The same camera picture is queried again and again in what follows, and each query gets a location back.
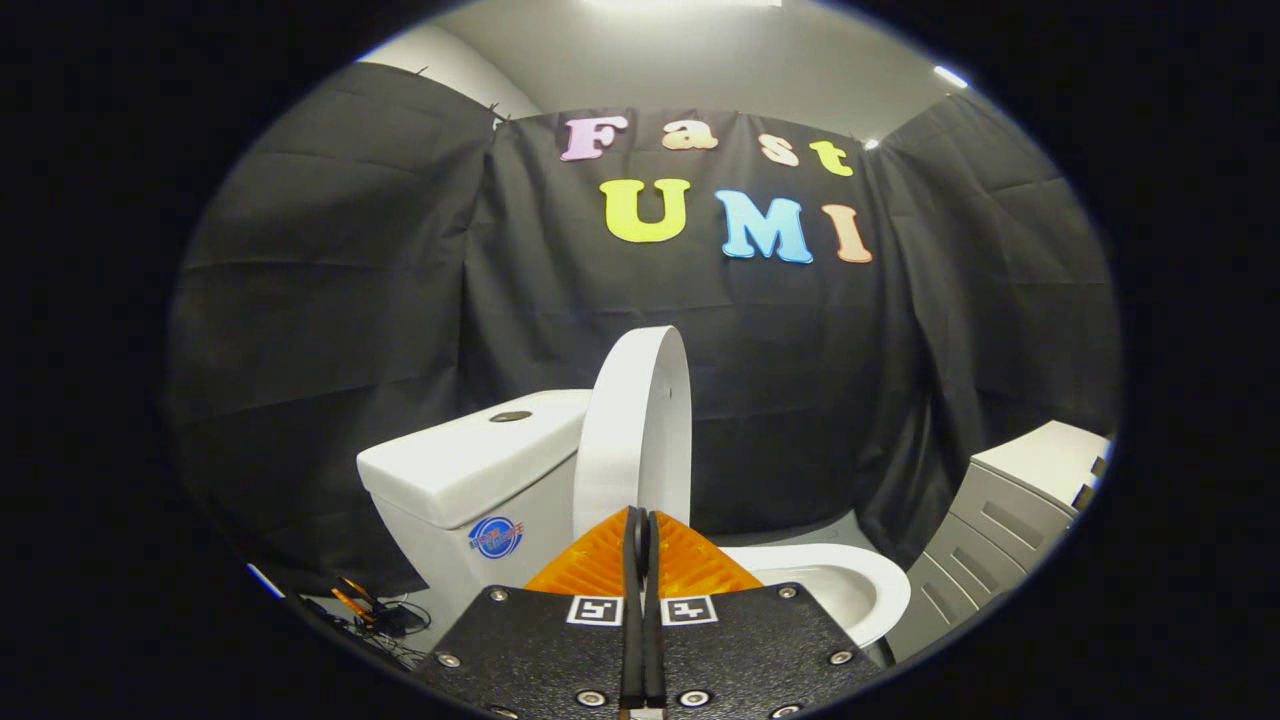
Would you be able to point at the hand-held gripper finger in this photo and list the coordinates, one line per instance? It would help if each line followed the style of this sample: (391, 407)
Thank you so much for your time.
(653, 620)
(630, 600)

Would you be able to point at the white toilet lid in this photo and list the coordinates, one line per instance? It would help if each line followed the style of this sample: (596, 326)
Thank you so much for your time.
(630, 430)

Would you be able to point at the white ceramic toilet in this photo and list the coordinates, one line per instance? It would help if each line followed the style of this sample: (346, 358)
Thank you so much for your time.
(450, 470)

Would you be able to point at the chrome flush button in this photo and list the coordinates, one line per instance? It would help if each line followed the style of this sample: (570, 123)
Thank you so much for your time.
(511, 416)

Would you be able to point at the white cabinet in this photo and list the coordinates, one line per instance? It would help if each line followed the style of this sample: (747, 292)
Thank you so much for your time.
(1000, 520)

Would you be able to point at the black backdrop cloth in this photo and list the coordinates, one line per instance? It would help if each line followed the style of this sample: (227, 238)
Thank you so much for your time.
(350, 300)

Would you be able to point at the large ceiling light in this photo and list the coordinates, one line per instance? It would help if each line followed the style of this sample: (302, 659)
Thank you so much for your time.
(685, 3)

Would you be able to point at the small ceiling light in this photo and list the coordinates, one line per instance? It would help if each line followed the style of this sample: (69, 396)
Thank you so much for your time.
(951, 76)

